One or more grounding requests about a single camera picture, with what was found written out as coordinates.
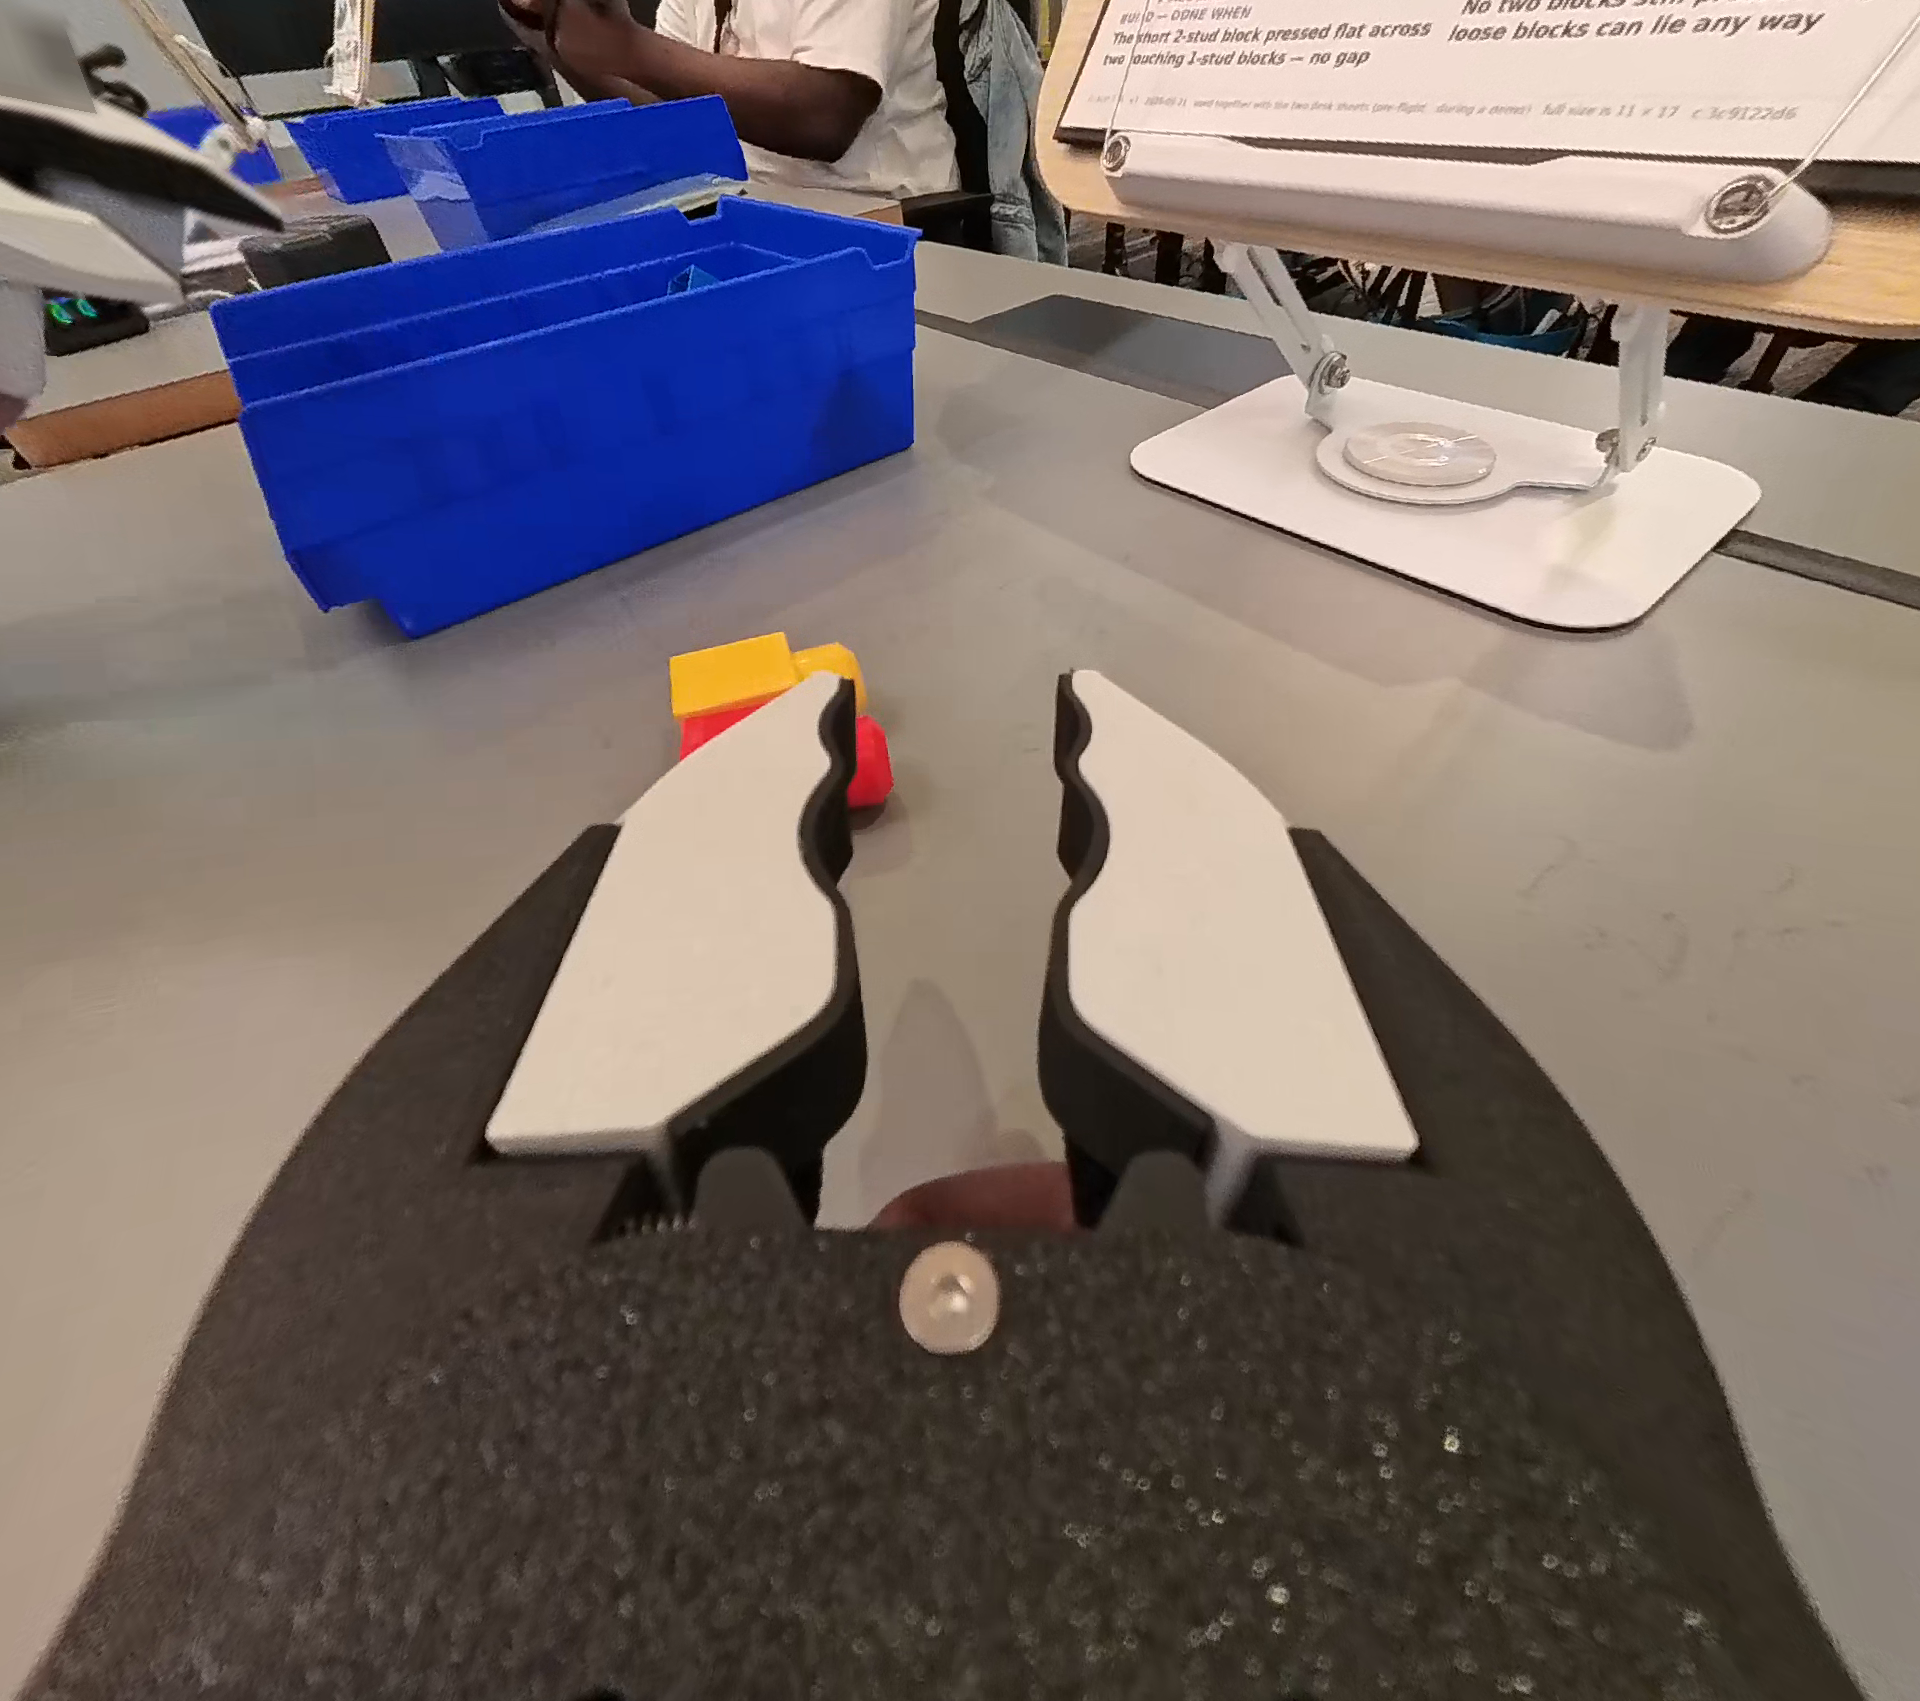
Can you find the blue plastic bin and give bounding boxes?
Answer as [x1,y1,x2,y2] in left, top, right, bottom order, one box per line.
[210,194,918,641]
[146,105,289,190]
[382,95,748,246]
[284,95,505,207]

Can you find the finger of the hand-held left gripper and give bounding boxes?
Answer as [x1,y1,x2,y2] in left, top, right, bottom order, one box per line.
[0,178,193,307]
[0,94,289,233]

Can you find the black device green lights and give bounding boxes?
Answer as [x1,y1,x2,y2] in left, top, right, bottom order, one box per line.
[40,290,150,362]

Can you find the denim jacket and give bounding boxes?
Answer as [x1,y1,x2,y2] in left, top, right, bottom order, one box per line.
[928,0,1070,267]

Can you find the black box device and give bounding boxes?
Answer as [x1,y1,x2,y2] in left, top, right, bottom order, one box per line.
[238,213,396,294]

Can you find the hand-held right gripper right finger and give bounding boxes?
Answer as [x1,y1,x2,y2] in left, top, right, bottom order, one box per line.
[1036,670,1421,1223]

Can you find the yellow one-stud block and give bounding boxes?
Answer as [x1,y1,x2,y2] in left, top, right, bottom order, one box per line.
[668,632,870,718]

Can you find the red one-stud block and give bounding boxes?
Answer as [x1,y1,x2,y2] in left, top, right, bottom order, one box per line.
[678,680,897,816]

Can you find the clear plastic bag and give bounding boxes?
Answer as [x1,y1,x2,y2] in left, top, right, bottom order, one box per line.
[600,172,745,227]

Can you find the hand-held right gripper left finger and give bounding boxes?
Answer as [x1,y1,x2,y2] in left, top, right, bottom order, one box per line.
[482,670,870,1223]

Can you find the person's right hand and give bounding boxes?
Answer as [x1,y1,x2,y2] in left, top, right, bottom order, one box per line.
[870,1161,1085,1234]

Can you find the white wooden document stand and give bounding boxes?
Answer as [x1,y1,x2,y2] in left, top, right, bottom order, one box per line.
[1035,0,1920,633]

